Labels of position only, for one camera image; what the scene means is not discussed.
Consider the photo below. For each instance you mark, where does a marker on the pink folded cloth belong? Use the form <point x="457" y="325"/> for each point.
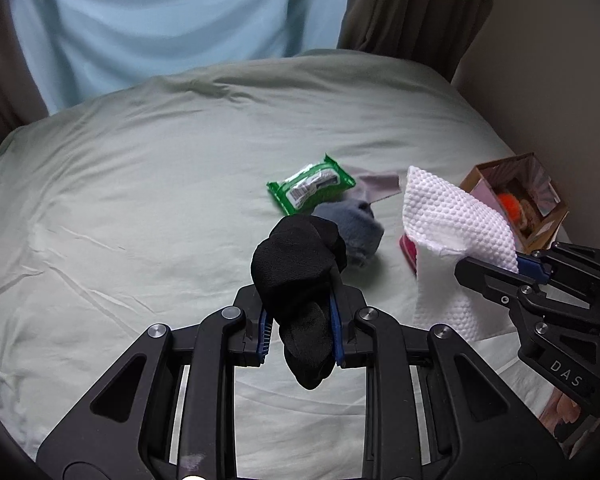
<point x="409" y="250"/>

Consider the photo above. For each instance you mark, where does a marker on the pale green bed sheet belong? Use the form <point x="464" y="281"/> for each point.
<point x="145" y="206"/>

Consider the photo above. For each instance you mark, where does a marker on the white paper towel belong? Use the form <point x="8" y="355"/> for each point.
<point x="446" y="225"/>

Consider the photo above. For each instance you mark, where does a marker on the cardboard box with pink lining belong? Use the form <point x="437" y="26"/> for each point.
<point x="523" y="192"/>

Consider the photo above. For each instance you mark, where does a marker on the green wet wipes pack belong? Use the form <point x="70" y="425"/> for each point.
<point x="310" y="186"/>

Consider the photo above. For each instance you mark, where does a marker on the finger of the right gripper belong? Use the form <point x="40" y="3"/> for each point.
<point x="571" y="268"/>
<point x="493" y="283"/>

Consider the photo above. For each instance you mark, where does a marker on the person's right hand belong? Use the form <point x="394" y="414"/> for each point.
<point x="560" y="416"/>

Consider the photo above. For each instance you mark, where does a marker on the grey rolled sock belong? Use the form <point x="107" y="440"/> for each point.
<point x="357" y="226"/>

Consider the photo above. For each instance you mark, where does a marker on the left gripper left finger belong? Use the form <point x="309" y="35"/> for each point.
<point x="165" y="408"/>

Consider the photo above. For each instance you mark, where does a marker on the black sock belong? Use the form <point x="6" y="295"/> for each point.
<point x="296" y="271"/>

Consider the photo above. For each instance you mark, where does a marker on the brown curtain right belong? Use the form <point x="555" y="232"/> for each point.
<point x="436" y="33"/>

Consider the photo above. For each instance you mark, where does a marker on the brown plush toy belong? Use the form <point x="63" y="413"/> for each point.
<point x="531" y="219"/>

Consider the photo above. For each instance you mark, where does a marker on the light blue sheer curtain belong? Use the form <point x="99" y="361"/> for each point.
<point x="79" y="49"/>

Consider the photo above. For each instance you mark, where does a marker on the light purple cloth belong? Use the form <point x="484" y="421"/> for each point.
<point x="372" y="188"/>

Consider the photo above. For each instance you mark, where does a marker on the orange pompom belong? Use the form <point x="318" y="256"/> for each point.
<point x="511" y="206"/>

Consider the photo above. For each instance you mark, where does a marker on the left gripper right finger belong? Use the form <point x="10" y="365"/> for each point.
<point x="435" y="409"/>

